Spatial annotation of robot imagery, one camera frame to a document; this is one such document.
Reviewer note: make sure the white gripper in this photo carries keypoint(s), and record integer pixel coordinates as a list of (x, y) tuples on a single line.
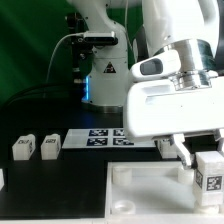
[(154, 109)]

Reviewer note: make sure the black camera stand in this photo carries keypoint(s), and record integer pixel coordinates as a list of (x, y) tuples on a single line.
[(79, 51)]

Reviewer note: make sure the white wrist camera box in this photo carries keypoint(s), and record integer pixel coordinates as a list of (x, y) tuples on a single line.
[(161, 66)]

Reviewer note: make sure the white tag sheet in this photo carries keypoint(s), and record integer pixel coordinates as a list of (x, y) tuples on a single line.
[(100, 138)]

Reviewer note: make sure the white block left edge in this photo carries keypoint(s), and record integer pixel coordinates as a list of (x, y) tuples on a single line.
[(1, 179)]

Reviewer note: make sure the white square table top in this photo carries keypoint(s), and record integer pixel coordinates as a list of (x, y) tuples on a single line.
[(153, 193)]

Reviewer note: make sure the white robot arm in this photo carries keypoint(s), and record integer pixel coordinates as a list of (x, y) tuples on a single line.
[(191, 27)]

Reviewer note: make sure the black camera on stand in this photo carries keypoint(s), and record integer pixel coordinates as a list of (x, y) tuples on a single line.
[(100, 39)]

